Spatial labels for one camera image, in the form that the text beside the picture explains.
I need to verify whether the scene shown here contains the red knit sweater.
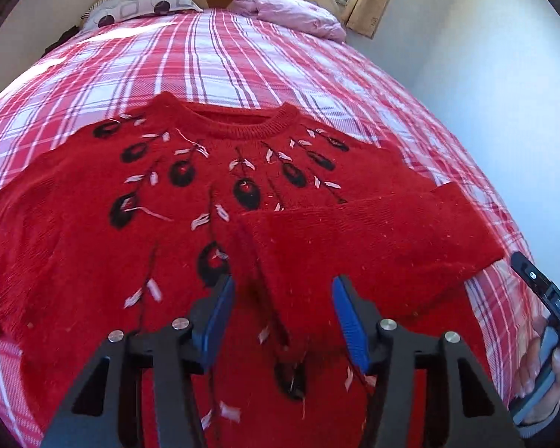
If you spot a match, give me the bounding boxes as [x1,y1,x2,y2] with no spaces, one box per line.
[0,93,504,447]

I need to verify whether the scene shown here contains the right hand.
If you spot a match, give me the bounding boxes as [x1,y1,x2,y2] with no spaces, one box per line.
[513,316,560,430]

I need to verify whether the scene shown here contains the red white plaid bedsheet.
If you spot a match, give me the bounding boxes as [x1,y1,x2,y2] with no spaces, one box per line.
[0,7,550,448]

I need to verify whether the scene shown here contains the dark cloth beside pillow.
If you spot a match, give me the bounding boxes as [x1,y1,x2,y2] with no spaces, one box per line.
[43,25,80,57]

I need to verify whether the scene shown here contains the pink pillow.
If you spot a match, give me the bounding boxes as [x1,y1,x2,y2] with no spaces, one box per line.
[227,0,347,44]

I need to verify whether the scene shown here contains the white patterned pillow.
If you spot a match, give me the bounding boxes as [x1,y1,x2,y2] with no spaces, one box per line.
[80,0,203,31]

